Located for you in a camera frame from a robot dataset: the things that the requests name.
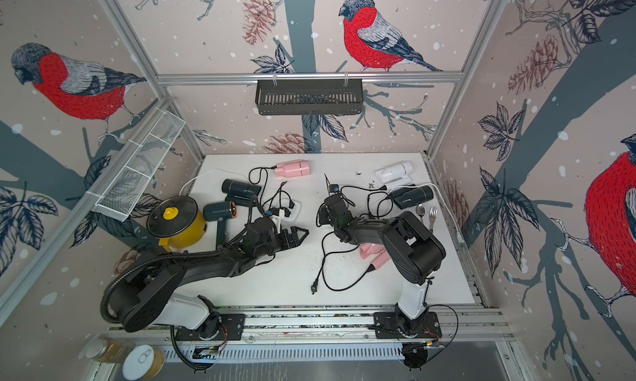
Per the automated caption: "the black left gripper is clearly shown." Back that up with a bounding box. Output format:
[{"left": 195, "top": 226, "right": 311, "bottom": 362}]
[{"left": 254, "top": 226, "right": 310, "bottom": 260}]

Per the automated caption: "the black cord of small dryer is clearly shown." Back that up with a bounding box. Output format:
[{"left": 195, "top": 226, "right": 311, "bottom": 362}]
[{"left": 260, "top": 181, "right": 295, "bottom": 213}]

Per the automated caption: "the black cord of pink dryer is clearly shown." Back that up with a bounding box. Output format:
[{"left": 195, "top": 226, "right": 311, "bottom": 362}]
[{"left": 247, "top": 166, "right": 279, "bottom": 203}]

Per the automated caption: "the black cord of white dryer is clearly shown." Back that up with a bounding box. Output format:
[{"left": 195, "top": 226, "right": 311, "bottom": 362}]
[{"left": 340, "top": 183, "right": 389, "bottom": 208}]

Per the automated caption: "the white folding hair dryer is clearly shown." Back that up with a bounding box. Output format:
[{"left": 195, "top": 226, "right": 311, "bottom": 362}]
[{"left": 374, "top": 162, "right": 413, "bottom": 184}]

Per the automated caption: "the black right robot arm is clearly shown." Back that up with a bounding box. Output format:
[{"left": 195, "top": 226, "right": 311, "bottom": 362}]
[{"left": 317, "top": 194, "right": 447, "bottom": 340}]

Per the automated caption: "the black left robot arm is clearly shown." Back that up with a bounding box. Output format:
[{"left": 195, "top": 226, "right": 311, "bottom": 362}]
[{"left": 99, "top": 217, "right": 310, "bottom": 332}]

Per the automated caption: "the white power strip left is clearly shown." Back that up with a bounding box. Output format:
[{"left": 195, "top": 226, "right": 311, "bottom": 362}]
[{"left": 278, "top": 200, "right": 302, "bottom": 223}]

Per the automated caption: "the pink folding hair dryer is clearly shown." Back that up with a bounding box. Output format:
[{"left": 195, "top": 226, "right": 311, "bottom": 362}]
[{"left": 274, "top": 160, "right": 311, "bottom": 178}]

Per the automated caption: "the dark green small hair dryer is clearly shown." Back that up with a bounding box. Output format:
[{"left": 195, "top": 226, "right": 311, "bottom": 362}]
[{"left": 221, "top": 179, "right": 262, "bottom": 207}]

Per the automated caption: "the green copper long hair dryer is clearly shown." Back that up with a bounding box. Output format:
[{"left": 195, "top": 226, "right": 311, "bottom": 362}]
[{"left": 202, "top": 201, "right": 237, "bottom": 248}]

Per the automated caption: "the dark green folding hair dryer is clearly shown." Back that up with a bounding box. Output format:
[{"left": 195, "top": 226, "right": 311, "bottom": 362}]
[{"left": 389, "top": 186, "right": 435, "bottom": 210}]

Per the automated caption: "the yellow pot with glass lid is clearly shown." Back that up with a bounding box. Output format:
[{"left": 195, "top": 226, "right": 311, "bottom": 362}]
[{"left": 147, "top": 195, "right": 207, "bottom": 252}]

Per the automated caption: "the white lidded tin can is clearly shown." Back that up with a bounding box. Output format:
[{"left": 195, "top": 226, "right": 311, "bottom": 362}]
[{"left": 122, "top": 345, "right": 166, "bottom": 380}]

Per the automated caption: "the glass jar with lid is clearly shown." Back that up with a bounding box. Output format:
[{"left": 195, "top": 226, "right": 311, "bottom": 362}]
[{"left": 79, "top": 336, "right": 134, "bottom": 364}]

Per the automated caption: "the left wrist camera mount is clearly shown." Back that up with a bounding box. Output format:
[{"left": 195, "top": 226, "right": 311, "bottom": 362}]
[{"left": 266, "top": 207, "right": 287, "bottom": 234}]

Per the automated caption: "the silver spoon pink handle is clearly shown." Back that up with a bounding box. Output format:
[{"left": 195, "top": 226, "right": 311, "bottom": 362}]
[{"left": 416, "top": 204, "right": 427, "bottom": 218}]

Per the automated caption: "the silver fork dark handle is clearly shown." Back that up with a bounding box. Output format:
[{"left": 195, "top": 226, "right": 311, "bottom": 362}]
[{"left": 428, "top": 206, "right": 438, "bottom": 233}]

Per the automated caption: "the black hanging wall basket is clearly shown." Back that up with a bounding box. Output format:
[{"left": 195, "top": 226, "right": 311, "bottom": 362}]
[{"left": 255, "top": 79, "right": 364, "bottom": 116}]

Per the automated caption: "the white wire basket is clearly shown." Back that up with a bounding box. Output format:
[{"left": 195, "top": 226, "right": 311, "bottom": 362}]
[{"left": 92, "top": 110, "right": 186, "bottom": 221}]

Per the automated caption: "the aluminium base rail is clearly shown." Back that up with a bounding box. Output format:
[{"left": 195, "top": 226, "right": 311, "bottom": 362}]
[{"left": 109, "top": 305, "right": 512, "bottom": 364}]

